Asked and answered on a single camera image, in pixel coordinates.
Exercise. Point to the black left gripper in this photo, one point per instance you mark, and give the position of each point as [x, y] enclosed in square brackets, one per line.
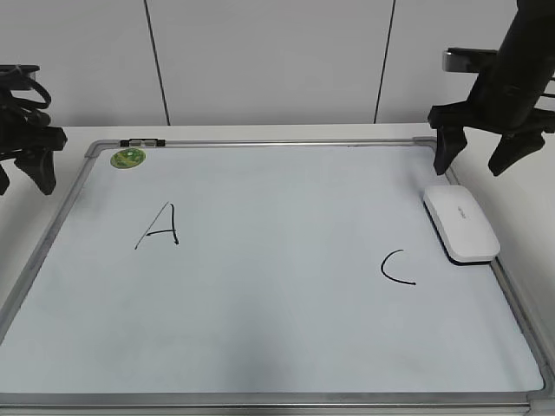
[28, 137]

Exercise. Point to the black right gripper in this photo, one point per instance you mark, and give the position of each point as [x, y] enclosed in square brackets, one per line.
[502, 100]

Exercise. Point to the green round magnet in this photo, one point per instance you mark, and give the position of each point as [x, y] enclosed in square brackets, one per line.
[127, 158]

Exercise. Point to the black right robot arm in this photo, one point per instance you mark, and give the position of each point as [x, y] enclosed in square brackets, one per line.
[529, 39]

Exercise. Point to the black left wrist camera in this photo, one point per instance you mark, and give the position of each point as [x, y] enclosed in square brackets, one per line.
[18, 69]

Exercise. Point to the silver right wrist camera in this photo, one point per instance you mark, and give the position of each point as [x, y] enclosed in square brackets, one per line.
[462, 60]

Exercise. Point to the white whiteboard eraser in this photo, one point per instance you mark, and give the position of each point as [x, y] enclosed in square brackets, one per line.
[462, 226]

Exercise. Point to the white magnetic whiteboard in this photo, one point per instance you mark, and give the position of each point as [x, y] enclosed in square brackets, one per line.
[262, 276]

